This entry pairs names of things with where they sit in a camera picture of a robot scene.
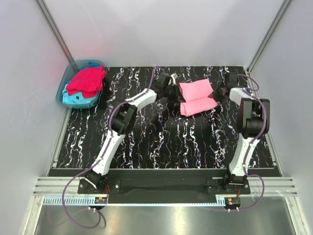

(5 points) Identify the aluminium front rail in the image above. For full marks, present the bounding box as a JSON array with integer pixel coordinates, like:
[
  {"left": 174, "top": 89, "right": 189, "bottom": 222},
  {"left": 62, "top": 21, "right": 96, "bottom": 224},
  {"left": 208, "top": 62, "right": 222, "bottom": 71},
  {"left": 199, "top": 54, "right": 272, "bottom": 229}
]
[{"left": 33, "top": 177, "right": 297, "bottom": 196}]

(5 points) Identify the pink t shirt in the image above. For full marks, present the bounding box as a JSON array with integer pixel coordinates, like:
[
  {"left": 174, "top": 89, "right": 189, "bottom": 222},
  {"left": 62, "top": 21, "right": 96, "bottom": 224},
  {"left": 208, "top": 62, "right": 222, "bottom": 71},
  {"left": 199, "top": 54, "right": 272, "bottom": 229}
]
[{"left": 179, "top": 79, "right": 218, "bottom": 117}]

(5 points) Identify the white slotted cable duct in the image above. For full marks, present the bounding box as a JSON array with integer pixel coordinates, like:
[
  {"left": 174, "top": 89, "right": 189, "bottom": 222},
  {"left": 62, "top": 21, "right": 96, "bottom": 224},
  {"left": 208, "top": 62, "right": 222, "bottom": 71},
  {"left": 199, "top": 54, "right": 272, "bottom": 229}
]
[{"left": 43, "top": 196, "right": 108, "bottom": 206}]

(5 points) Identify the translucent blue plastic basket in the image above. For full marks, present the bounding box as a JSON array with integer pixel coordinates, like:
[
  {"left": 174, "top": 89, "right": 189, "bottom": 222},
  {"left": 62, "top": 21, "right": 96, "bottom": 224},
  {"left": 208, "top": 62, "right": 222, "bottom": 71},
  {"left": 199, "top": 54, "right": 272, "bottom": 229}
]
[{"left": 55, "top": 59, "right": 104, "bottom": 109}]

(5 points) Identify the left aluminium corner post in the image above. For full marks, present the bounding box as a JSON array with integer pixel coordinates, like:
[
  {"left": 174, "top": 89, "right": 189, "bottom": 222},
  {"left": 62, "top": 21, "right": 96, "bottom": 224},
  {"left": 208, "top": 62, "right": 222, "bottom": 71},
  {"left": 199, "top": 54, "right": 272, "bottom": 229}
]
[{"left": 35, "top": 0, "right": 75, "bottom": 64}]

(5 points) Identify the aluminium corner post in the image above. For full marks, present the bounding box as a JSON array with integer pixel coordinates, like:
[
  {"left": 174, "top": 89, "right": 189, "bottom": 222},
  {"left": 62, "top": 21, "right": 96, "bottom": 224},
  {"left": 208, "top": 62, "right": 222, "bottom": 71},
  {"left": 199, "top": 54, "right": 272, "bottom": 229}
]
[
  {"left": 246, "top": 0, "right": 293, "bottom": 73},
  {"left": 35, "top": 0, "right": 75, "bottom": 64}
]

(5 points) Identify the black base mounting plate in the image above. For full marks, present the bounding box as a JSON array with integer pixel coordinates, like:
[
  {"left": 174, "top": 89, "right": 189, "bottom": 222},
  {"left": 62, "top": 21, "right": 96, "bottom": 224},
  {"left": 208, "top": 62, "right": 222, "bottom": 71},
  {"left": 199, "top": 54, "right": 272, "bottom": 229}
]
[{"left": 78, "top": 169, "right": 250, "bottom": 204}]

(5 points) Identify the right aluminium corner post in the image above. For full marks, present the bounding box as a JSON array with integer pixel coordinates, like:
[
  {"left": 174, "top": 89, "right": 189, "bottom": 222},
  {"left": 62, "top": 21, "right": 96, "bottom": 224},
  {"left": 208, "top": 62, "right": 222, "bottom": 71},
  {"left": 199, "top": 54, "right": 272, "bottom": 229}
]
[{"left": 246, "top": 0, "right": 293, "bottom": 73}]

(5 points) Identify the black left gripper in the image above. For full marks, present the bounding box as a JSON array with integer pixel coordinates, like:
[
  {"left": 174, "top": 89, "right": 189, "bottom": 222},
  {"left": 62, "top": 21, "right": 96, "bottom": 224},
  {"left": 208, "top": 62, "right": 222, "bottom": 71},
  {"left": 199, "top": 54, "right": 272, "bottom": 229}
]
[{"left": 162, "top": 83, "right": 185, "bottom": 104}]

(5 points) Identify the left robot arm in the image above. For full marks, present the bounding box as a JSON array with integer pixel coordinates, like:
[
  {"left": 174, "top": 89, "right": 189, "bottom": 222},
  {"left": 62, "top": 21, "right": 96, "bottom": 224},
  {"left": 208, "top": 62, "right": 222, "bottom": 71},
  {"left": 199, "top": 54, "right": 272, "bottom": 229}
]
[{"left": 84, "top": 72, "right": 179, "bottom": 194}]

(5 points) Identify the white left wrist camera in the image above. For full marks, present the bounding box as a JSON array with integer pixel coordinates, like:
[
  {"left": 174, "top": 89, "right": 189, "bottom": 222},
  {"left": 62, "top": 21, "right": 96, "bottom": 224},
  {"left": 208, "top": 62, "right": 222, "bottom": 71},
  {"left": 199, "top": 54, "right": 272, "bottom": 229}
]
[{"left": 170, "top": 73, "right": 178, "bottom": 85}]

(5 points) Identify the magenta t shirt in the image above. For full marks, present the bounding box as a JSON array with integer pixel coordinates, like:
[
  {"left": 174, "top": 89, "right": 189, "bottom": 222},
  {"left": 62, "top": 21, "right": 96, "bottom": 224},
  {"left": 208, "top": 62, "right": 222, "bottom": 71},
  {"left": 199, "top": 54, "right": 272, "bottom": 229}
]
[{"left": 66, "top": 66, "right": 106, "bottom": 98}]

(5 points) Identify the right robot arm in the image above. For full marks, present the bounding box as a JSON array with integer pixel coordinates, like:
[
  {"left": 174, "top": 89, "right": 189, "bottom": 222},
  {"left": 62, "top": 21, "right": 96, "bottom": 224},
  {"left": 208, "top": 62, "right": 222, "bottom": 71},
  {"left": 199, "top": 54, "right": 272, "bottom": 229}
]
[{"left": 211, "top": 72, "right": 270, "bottom": 194}]

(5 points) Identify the teal blue t shirt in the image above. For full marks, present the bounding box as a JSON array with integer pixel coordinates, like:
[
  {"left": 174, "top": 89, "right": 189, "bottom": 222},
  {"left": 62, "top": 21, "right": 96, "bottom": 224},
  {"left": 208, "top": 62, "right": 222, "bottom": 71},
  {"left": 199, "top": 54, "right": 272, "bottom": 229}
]
[{"left": 61, "top": 61, "right": 105, "bottom": 109}]

